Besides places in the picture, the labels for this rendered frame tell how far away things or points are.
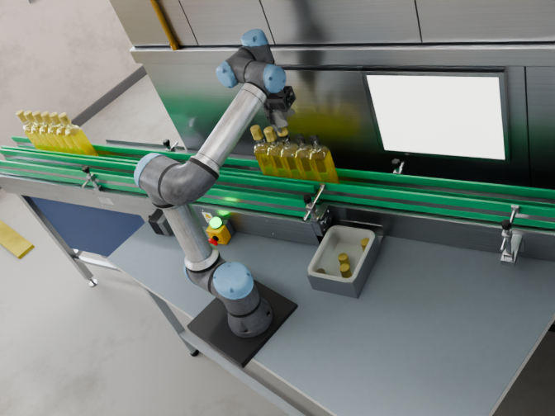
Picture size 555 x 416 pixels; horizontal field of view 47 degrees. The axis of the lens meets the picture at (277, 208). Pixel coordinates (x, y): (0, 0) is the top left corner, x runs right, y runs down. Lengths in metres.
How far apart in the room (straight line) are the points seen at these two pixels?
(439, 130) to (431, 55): 0.28
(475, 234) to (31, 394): 2.38
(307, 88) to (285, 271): 0.65
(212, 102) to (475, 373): 1.36
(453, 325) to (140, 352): 1.81
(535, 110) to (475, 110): 0.17
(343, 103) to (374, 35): 0.28
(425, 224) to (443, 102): 0.41
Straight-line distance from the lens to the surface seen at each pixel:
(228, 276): 1.99
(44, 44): 5.07
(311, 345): 2.05
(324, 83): 2.12
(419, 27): 1.92
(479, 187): 2.08
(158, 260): 2.55
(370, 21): 1.96
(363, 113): 2.14
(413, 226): 2.17
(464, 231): 2.11
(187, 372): 3.14
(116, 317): 3.57
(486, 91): 1.95
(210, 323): 2.20
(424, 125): 2.09
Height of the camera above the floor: 2.40
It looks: 41 degrees down
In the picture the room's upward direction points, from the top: 23 degrees counter-clockwise
